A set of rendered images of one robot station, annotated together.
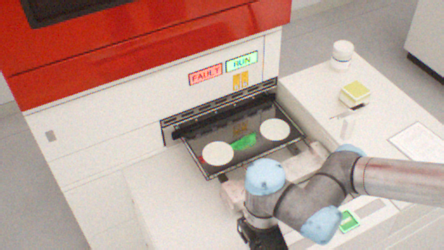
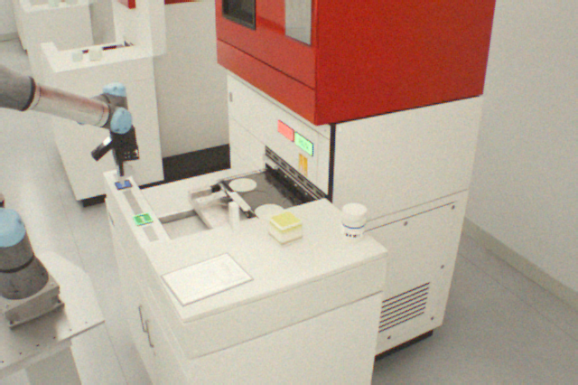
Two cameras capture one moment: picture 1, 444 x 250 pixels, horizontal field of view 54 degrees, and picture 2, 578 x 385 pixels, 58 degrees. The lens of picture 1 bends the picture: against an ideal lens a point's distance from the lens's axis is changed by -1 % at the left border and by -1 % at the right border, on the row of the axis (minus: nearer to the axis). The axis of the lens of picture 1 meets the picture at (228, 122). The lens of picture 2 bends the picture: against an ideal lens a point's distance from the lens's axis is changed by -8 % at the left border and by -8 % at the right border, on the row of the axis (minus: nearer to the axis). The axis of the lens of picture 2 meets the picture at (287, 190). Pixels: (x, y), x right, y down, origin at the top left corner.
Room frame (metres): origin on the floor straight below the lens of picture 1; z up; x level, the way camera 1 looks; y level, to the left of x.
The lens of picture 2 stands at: (1.02, -1.79, 1.88)
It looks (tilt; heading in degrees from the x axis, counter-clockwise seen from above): 29 degrees down; 88
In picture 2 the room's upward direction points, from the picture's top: straight up
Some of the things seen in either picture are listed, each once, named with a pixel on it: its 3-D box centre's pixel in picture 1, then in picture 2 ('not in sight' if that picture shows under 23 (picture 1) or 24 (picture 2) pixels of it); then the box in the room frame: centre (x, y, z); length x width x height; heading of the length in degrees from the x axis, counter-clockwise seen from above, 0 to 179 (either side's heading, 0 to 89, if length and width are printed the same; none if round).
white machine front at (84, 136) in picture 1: (169, 103); (272, 137); (1.02, 0.19, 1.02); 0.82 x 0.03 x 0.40; 117
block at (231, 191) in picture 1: (232, 193); (200, 192); (0.75, -0.01, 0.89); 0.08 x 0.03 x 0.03; 27
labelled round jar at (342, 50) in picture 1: (341, 56); (353, 222); (1.25, -0.41, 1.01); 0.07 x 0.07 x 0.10
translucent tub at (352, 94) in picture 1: (355, 96); (285, 229); (1.05, -0.42, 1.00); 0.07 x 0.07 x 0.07; 31
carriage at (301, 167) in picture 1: (276, 178); (217, 219); (0.83, -0.15, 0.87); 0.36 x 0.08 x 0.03; 117
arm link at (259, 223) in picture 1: (261, 210); not in sight; (0.50, -0.06, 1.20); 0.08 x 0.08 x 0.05
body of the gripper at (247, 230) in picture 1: (259, 226); (123, 144); (0.51, -0.06, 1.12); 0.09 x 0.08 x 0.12; 27
